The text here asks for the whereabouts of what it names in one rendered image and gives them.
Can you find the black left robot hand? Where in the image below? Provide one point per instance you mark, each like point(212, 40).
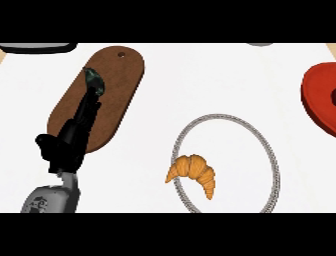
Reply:
point(72, 140)

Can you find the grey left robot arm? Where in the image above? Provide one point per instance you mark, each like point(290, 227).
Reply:
point(50, 198)

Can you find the white bowl with grey rim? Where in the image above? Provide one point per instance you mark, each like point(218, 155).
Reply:
point(227, 163)

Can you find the brown wooden cutting board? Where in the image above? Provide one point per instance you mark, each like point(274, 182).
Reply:
point(112, 86)

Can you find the dark green vegetable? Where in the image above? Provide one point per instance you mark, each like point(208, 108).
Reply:
point(94, 80)

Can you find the orange croissant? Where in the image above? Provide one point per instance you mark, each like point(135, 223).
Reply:
point(193, 170)

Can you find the black and grey appliance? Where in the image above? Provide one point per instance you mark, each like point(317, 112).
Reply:
point(35, 47)

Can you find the grey round object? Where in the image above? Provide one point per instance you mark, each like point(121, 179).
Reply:
point(259, 44)

